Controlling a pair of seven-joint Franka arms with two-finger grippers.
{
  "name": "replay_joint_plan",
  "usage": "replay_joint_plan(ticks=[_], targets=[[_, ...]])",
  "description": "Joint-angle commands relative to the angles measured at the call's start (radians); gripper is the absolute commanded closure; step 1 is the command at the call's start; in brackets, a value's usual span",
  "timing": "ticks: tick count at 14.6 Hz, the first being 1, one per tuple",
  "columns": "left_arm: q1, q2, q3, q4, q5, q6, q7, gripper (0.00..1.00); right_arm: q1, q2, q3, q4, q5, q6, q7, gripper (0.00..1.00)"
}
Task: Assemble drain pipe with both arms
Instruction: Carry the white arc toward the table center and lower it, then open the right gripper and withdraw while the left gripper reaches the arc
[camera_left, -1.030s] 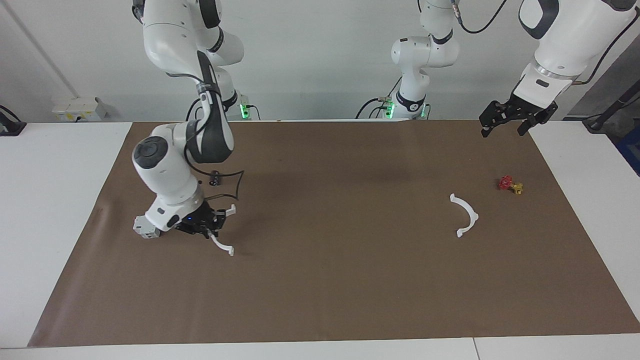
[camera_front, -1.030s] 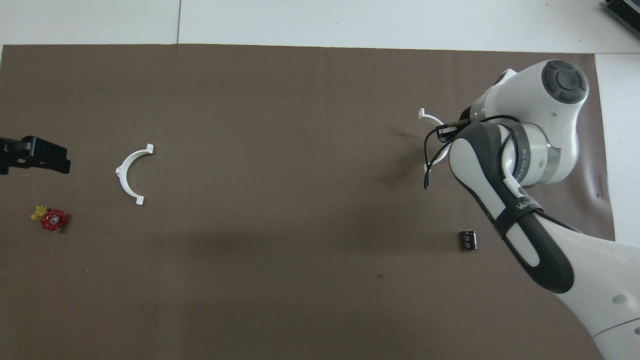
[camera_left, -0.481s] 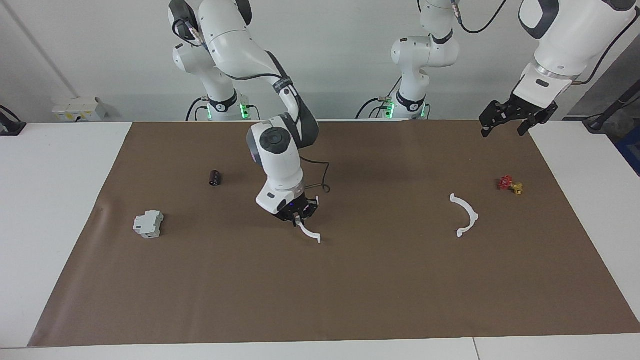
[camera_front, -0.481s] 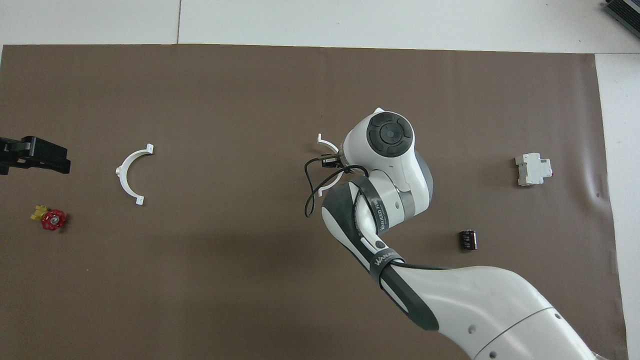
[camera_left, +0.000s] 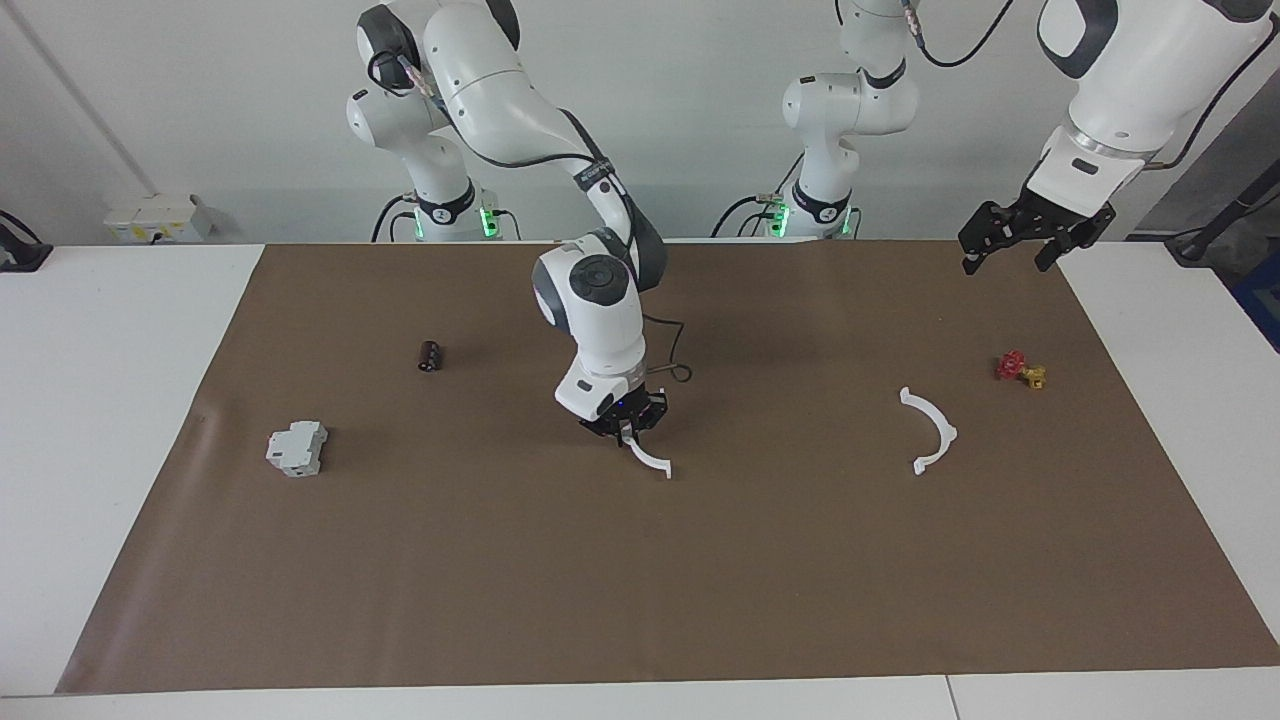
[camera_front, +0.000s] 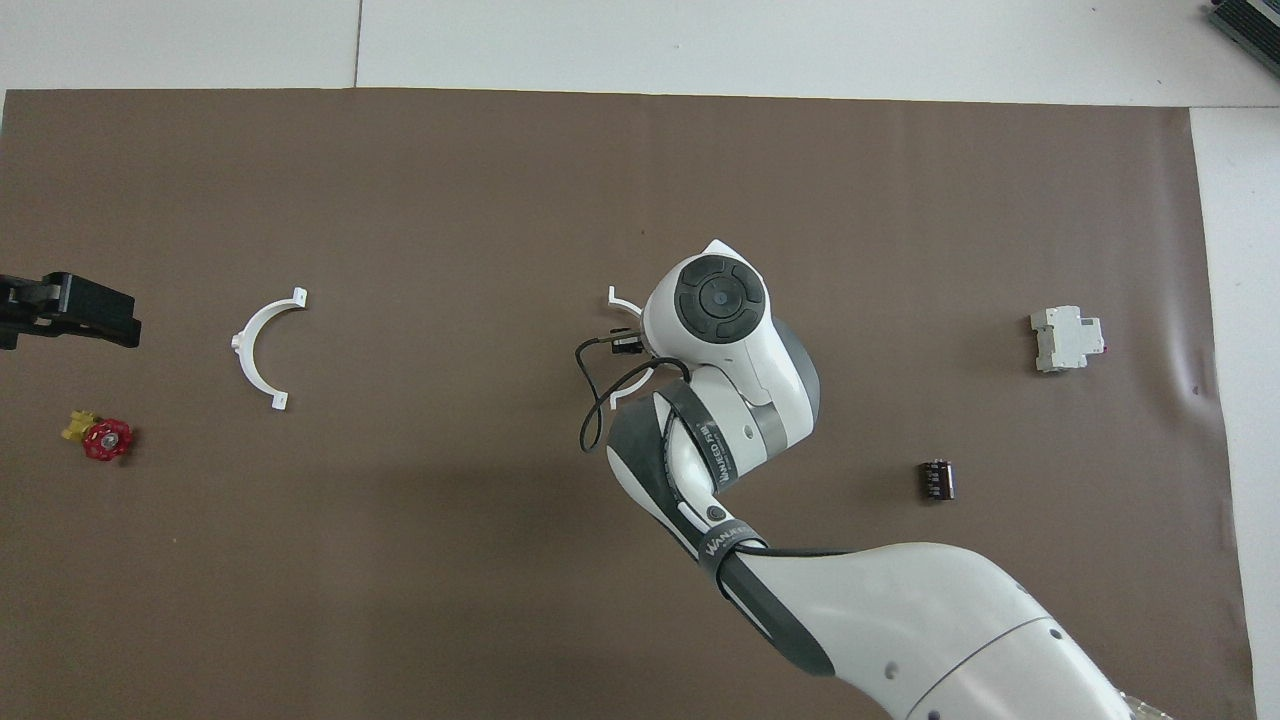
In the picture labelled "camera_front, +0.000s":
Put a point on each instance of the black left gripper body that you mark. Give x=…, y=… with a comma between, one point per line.
x=95, y=310

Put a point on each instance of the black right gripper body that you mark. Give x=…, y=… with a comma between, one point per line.
x=626, y=343

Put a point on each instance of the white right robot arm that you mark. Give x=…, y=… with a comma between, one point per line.
x=900, y=620

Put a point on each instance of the red and yellow valve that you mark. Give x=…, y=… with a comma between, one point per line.
x=107, y=440

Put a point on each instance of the brown paper table mat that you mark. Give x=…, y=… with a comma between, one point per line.
x=450, y=200

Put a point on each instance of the black cylindrical capacitor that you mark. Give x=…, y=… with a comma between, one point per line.
x=937, y=480

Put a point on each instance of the white circuit breaker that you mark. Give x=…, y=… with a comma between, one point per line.
x=1065, y=340

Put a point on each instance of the dark grey ribbed device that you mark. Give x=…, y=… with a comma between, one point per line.
x=1250, y=22

